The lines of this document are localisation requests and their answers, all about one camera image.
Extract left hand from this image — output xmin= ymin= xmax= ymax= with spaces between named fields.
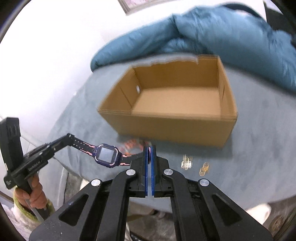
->
xmin=14 ymin=174 xmax=48 ymax=210

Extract floral framed window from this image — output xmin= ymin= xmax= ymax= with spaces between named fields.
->
xmin=118 ymin=0 xmax=167 ymax=15

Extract black headboard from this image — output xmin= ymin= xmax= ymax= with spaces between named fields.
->
xmin=263 ymin=0 xmax=290 ymax=32

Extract brown cardboard box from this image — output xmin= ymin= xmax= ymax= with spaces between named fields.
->
xmin=98 ymin=55 xmax=238 ymax=147

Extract pink orange bead bracelet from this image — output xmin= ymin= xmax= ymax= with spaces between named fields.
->
xmin=120 ymin=138 xmax=149 ymax=158

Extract purple kids smartwatch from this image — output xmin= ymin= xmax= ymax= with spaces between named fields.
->
xmin=70 ymin=135 xmax=149 ymax=168

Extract teal blue duvet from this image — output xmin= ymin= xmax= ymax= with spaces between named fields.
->
xmin=90 ymin=6 xmax=295 ymax=92

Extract gold ring charm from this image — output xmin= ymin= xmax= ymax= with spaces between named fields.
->
xmin=199 ymin=162 xmax=209 ymax=176

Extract cream trouser legs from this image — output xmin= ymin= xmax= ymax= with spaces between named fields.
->
xmin=246 ymin=203 xmax=271 ymax=225

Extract grey blue bed sheet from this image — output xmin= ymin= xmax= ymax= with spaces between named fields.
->
xmin=48 ymin=62 xmax=295 ymax=209

